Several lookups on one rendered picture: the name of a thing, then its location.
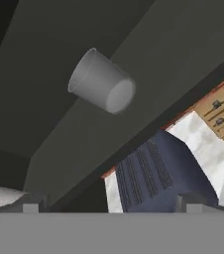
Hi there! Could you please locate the clear glass cup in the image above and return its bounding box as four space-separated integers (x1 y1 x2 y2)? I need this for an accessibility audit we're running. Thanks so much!
66 47 137 116

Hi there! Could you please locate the shiny silver rounded object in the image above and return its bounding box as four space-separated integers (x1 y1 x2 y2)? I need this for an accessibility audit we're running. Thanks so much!
0 185 30 209

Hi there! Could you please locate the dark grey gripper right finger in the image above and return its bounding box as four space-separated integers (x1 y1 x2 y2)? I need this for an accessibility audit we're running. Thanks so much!
175 192 224 213

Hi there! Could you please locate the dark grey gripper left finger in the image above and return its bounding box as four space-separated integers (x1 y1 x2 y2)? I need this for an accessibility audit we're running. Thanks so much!
0 192 50 213

